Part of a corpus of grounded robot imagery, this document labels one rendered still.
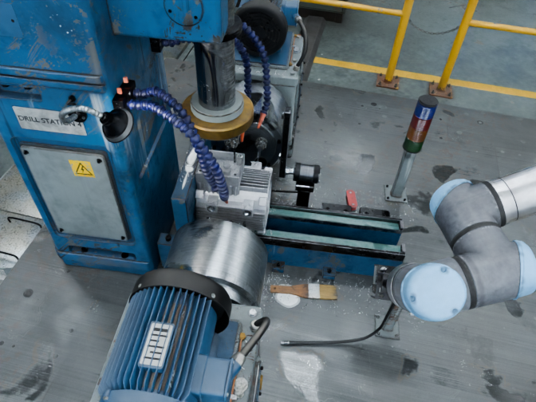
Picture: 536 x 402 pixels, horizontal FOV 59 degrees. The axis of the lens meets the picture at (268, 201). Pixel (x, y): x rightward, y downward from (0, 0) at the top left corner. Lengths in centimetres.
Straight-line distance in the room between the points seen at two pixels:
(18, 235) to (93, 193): 104
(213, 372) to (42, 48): 67
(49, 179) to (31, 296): 43
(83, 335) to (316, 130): 117
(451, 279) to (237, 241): 52
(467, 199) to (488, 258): 13
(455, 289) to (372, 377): 63
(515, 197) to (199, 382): 62
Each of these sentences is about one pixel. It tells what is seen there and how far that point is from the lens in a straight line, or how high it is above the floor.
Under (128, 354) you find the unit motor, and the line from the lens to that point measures 78.
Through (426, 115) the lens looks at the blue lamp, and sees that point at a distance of 152.
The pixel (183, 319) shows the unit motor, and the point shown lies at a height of 134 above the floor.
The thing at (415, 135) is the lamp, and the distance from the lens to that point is 157.
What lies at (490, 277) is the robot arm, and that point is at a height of 142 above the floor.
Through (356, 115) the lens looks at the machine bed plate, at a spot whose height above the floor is 80.
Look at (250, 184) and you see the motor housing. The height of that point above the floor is 110.
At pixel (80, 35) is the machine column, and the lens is 97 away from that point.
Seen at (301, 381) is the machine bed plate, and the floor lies 80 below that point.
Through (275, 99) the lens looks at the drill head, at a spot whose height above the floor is 114.
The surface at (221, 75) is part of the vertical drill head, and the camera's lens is 108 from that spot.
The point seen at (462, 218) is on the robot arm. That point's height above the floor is 142.
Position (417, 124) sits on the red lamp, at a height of 114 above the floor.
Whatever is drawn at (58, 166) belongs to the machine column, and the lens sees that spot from 123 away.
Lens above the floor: 204
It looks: 48 degrees down
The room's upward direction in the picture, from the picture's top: 3 degrees clockwise
